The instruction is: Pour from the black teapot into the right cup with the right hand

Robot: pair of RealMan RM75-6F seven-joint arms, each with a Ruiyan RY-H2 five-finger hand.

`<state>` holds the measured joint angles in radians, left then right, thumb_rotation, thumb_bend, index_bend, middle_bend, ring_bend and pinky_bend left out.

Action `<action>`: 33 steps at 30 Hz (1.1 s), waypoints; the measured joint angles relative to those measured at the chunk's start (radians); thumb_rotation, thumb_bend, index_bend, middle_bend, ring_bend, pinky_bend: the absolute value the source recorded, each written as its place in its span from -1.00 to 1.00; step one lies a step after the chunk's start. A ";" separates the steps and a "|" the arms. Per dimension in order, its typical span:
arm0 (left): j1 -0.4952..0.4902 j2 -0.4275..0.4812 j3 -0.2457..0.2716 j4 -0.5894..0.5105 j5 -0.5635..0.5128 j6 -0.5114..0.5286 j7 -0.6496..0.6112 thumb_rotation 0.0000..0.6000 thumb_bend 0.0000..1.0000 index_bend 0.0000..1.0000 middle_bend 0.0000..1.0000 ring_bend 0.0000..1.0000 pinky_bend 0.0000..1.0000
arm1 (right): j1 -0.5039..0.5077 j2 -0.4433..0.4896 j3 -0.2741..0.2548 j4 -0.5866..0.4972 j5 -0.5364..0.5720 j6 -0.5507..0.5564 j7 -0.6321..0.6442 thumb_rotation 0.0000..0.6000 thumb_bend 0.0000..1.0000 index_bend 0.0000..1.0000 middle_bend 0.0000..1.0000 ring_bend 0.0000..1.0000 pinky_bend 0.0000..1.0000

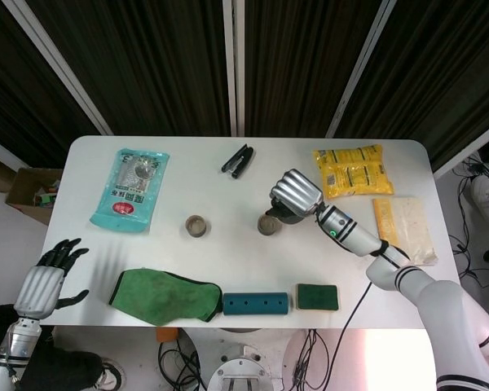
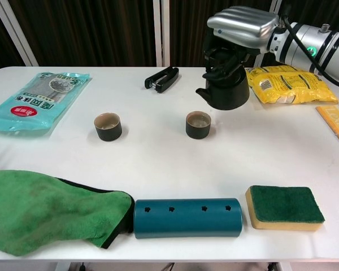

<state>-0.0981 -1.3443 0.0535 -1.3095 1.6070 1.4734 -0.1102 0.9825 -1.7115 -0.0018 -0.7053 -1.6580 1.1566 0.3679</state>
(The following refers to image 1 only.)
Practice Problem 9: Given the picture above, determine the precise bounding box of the black floor cable bundle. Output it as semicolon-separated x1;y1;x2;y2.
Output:
157;340;200;391
291;328;331;391

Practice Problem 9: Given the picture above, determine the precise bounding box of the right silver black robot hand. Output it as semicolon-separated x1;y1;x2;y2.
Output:
267;168;324;217

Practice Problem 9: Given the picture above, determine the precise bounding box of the yellow beige flat packet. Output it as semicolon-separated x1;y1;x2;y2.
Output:
372;195;440;266

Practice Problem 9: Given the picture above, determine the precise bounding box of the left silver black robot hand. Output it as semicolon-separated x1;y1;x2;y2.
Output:
14;238;90;319

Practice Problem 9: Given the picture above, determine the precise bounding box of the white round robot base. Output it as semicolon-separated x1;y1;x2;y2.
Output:
205;344;272;391

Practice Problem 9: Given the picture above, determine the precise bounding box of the teal cleaning cloth package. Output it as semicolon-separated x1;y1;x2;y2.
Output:
89;147;171;235

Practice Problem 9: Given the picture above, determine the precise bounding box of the dark slatted partition screen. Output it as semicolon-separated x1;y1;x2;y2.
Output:
11;0;238;138
231;0;399;138
325;0;489;176
0;0;107;169

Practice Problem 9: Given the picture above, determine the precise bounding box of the green microfibre cloth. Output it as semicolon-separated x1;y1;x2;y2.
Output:
107;267;223;327

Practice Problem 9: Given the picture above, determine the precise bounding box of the brown cardboard box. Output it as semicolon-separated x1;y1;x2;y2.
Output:
4;166;64;227

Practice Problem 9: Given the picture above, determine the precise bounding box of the yellow snack bag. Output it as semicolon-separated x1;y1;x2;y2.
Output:
312;143;395;200

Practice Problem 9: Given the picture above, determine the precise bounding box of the black stapler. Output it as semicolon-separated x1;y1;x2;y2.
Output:
221;147;255;179

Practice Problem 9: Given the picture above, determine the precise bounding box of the dark cup beige inside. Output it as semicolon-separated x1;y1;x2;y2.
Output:
185;214;212;239
257;214;281;237

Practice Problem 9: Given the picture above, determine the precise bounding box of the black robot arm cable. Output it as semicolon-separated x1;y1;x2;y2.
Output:
315;217;392;391

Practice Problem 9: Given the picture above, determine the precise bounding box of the white rounded floor device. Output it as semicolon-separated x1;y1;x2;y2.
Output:
468;174;489;229

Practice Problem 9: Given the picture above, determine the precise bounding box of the green yellow scrub sponge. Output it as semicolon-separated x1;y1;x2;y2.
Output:
293;283;341;311

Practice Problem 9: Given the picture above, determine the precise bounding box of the teal cylinder with holes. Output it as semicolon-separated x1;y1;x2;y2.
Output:
222;292;290;317

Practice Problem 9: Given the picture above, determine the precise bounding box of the black teapot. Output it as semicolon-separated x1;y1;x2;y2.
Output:
263;205;302;226

